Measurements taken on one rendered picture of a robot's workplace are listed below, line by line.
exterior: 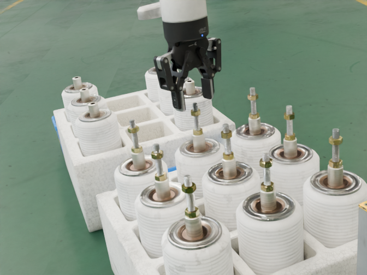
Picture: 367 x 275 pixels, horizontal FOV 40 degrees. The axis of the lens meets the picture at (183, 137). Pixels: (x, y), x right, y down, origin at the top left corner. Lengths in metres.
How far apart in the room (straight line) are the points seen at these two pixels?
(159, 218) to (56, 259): 0.43
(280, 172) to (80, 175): 0.47
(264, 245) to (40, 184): 0.88
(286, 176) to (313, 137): 0.69
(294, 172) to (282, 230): 0.16
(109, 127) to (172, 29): 0.38
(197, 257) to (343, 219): 0.23
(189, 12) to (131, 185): 0.30
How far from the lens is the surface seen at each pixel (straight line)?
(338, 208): 0.76
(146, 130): 1.26
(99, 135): 1.13
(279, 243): 0.72
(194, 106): 0.89
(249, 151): 0.94
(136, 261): 0.78
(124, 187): 0.87
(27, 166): 1.60
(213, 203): 0.81
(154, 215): 0.76
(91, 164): 1.12
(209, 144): 0.93
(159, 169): 0.76
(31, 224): 1.30
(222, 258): 0.68
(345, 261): 0.77
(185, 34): 0.81
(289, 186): 0.86
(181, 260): 0.67
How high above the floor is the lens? 0.65
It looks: 24 degrees down
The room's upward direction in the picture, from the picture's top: 7 degrees counter-clockwise
